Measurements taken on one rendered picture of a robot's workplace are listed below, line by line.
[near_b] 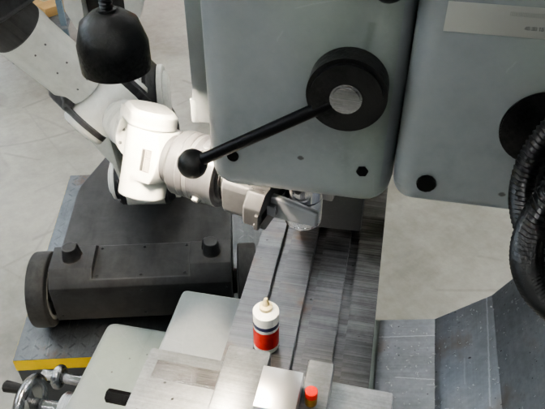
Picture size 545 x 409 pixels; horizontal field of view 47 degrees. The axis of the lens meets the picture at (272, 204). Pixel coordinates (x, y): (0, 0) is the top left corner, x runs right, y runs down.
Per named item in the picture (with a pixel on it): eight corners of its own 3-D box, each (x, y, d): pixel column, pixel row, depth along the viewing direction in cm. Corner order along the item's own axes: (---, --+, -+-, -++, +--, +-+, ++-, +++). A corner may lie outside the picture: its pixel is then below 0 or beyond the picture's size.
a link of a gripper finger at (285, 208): (318, 226, 76) (272, 212, 78) (319, 207, 74) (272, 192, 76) (313, 234, 75) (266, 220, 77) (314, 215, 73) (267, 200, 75)
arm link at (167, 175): (189, 136, 77) (113, 114, 81) (174, 217, 80) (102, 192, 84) (229, 131, 88) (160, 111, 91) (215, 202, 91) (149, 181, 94)
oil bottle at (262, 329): (251, 352, 98) (249, 306, 91) (256, 333, 101) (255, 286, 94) (276, 357, 98) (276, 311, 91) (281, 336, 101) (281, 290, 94)
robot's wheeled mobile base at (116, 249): (88, 180, 212) (68, 94, 191) (241, 174, 215) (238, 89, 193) (49, 329, 164) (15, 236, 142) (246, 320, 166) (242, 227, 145)
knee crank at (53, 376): (28, 390, 145) (22, 375, 141) (40, 368, 149) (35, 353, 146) (118, 406, 142) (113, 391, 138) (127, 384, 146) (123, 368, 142)
